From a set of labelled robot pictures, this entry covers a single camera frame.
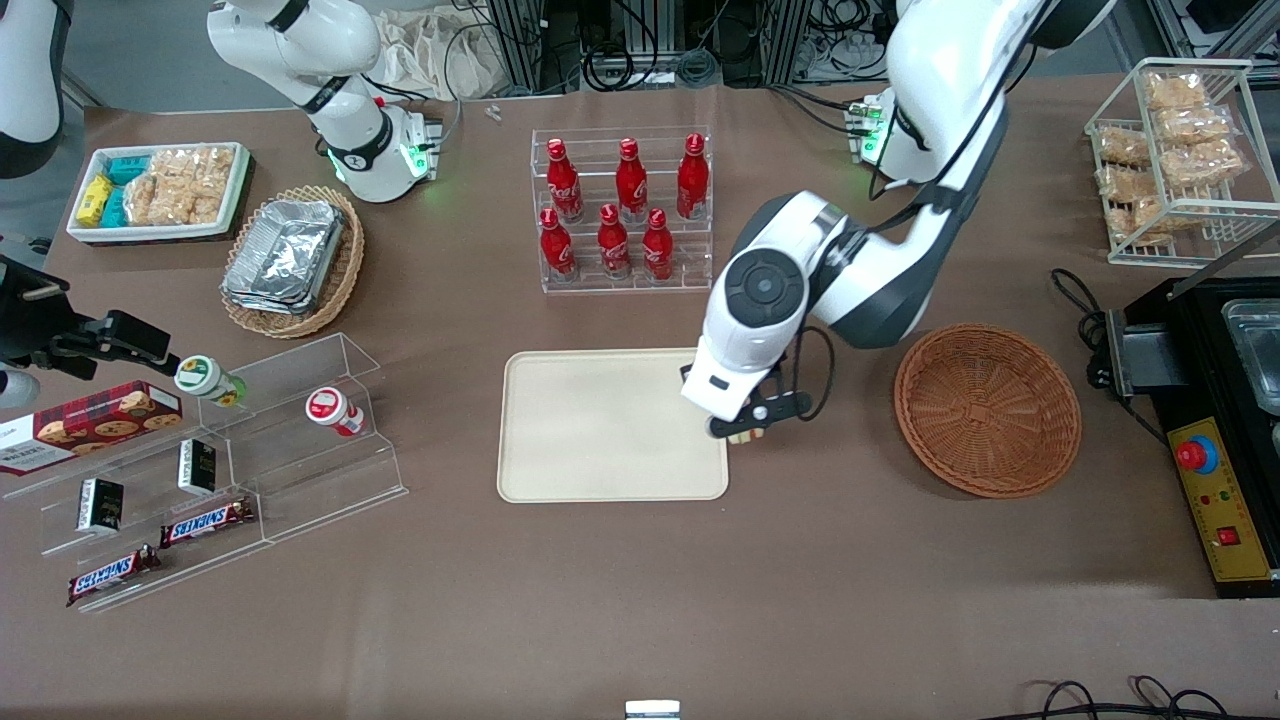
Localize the black base cable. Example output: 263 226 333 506
768 82 867 137

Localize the aluminium frame rack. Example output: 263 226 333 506
485 0 901 93

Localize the beige plastic tray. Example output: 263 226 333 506
497 347 730 503

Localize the green-capped yogurt bottle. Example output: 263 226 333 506
174 355 249 409

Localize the bagged fried snack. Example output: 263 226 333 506
1160 138 1247 190
1105 197 1191 247
1095 127 1152 169
1143 72 1209 112
1155 105 1234 147
1097 165 1161 202

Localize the yellow emergency-stop control box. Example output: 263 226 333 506
1150 392 1280 600

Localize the yellow snack packet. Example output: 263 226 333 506
77 174 115 227

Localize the small black box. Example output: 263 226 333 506
76 478 126 535
177 438 219 499

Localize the red cookie box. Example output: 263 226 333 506
0 380 185 478

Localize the clear bag of rice crackers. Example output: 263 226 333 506
123 170 194 228
152 146 237 225

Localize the Snickers chocolate bar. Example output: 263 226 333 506
66 545 162 609
160 497 257 550

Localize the cream cloth bag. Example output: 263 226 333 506
372 6 503 102

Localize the metal appliance pan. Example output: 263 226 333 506
1222 297 1280 417

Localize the black tabletop appliance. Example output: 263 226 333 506
1085 274 1280 423

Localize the white wire basket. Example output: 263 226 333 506
1085 57 1280 268

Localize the clear acrylic bottle rack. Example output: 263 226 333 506
530 126 714 295

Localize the oval light wicker basket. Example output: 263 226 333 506
220 184 366 340

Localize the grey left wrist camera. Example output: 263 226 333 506
706 391 814 441

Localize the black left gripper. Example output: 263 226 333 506
752 366 803 403

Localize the round brown wicker basket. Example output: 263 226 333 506
893 322 1083 500

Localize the red-capped yogurt bottle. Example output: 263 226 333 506
305 387 367 439

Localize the black looped cable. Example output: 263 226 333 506
1100 675 1280 720
1005 680 1101 720

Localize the white rectangular snack tray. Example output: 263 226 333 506
66 142 252 246

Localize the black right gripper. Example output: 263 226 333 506
0 254 182 381

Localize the clear acrylic stepped shelf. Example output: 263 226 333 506
0 332 409 615

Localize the black appliance power cable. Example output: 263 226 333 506
1050 267 1173 446

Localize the red cola bottle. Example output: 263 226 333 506
598 204 633 280
546 138 586 225
540 208 578 282
677 133 711 222
642 208 676 282
615 138 649 224

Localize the silver foil container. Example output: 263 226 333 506
222 285 316 318
226 198 347 304

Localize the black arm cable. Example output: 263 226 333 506
785 0 1061 423

